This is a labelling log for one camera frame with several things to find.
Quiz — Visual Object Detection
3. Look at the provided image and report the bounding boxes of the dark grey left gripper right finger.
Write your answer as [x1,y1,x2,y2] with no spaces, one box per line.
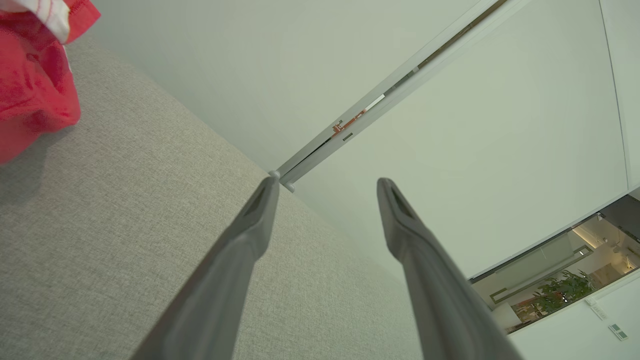
[376,177,525,360]

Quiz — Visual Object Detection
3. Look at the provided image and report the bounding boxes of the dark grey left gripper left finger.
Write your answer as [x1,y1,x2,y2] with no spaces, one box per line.
[129,176,281,360]

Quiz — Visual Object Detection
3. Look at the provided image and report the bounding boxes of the red shorts white side stripes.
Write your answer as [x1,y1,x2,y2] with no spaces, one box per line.
[0,0,102,166]

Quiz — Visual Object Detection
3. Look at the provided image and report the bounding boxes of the interior glass window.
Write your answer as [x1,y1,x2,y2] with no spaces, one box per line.
[470,189,640,335]

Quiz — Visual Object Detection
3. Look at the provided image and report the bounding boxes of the green potted plant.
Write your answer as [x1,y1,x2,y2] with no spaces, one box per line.
[532,270,597,316]

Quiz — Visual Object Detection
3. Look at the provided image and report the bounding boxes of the grey fabric sofa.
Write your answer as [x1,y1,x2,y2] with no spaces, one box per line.
[0,32,426,360]

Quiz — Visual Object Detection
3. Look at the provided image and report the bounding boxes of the white wall control box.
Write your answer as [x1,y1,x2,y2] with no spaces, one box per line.
[585,297,609,321]

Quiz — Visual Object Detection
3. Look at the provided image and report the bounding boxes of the grey wall panel joint post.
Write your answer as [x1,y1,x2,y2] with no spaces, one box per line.
[268,0,531,194]

